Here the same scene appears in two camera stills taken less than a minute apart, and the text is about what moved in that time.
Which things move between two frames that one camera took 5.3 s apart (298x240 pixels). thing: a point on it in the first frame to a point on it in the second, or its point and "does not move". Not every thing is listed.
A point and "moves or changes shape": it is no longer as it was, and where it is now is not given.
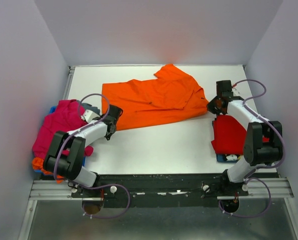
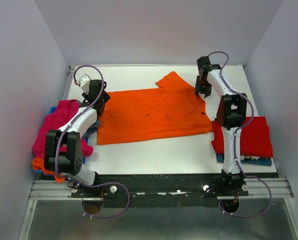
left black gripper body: [115, 128] to [105, 98]
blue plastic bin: [52, 110] does not move
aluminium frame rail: [260, 188] does not move
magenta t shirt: [67, 117] does not move
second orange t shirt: [38, 163] does not move
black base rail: [160, 190] does not move
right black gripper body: [213, 105] to [202, 87]
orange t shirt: [171, 95] moves or changes shape
